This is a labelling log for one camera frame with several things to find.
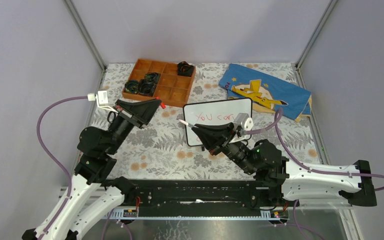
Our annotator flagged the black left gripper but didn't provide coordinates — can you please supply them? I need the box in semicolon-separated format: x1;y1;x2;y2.
106;98;163;155

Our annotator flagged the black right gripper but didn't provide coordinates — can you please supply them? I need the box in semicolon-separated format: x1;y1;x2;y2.
191;121;257;175

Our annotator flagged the white whiteboard black frame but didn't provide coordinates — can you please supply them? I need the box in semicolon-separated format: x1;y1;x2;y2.
182;97;254;152

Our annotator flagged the red white marker pen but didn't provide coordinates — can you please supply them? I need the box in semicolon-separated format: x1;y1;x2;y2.
178;119;196;128

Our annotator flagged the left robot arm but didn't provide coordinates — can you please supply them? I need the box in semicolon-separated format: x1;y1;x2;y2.
21;98;163;240

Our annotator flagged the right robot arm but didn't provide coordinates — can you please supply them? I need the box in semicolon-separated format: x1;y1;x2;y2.
191;123;377;207

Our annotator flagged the wooden compartment tray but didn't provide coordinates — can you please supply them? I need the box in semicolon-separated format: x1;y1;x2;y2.
121;58;196;108

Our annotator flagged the blue pikachu cloth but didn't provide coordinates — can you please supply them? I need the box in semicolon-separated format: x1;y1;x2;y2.
219;63;312;122

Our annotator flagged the black cable coil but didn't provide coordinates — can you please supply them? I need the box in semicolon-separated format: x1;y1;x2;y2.
144;72;161;86
137;80;156;98
124;80;141;95
177;61;195;78

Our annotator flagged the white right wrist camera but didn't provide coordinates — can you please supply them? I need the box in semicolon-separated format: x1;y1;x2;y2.
234;113;254;137

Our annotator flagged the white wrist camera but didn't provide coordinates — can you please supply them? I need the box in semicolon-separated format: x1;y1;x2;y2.
87;90;116;112
234;113;254;137

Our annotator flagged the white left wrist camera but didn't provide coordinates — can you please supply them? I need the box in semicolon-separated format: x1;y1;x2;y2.
87;90;116;112

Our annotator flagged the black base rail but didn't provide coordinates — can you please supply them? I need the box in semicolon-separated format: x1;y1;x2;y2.
72;178;332;220

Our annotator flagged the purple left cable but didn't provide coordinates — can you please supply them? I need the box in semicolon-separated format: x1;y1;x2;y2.
36;96;90;240

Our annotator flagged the aluminium frame post left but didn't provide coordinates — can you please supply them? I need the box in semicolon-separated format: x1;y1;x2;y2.
62;0;106;71

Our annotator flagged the aluminium frame post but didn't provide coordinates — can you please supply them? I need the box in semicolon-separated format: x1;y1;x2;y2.
295;0;339;69
62;0;106;71

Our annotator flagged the aluminium frame post right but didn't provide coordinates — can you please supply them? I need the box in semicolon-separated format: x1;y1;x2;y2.
295;0;339;69

